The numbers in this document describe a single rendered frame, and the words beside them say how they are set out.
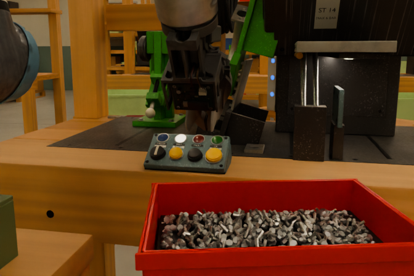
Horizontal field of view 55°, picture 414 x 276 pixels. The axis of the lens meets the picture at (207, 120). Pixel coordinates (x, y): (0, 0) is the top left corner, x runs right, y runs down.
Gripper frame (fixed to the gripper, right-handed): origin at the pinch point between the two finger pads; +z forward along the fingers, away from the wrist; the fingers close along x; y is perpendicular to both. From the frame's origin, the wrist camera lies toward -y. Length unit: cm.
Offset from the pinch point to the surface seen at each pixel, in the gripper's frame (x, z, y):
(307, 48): 15.8, -5.0, -13.5
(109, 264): -50, 96, -17
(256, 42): 5.9, 4.4, -29.9
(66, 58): -592, 560, -808
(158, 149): -9.9, 8.2, -0.4
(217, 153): 1.1, 8.1, -0.3
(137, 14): -39, 21, -74
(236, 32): 0.1, 8.2, -40.1
